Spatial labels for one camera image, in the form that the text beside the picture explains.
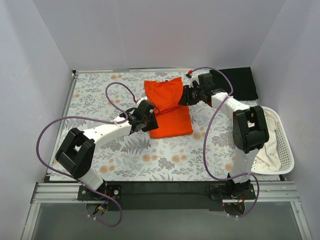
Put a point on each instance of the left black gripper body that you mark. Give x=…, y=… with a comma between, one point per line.
x=151, y=122

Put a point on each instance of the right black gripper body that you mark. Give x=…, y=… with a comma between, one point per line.
x=186, y=95

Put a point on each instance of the orange t shirt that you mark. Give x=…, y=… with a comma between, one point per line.
x=173, y=119

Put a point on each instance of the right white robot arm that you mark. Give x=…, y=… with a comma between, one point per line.
x=249, y=132

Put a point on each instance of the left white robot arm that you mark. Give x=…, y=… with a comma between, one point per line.
x=77, y=149

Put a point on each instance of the folded black t shirt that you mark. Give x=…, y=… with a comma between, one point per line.
x=242, y=81

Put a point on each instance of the cream t shirt in basket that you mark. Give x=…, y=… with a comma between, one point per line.
x=267, y=159

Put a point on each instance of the white perforated laundry basket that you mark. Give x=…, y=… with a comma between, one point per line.
x=283, y=149

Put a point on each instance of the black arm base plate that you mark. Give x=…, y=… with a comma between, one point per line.
x=164, y=195

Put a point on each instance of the aluminium frame rail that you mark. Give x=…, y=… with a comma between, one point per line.
x=279, y=203

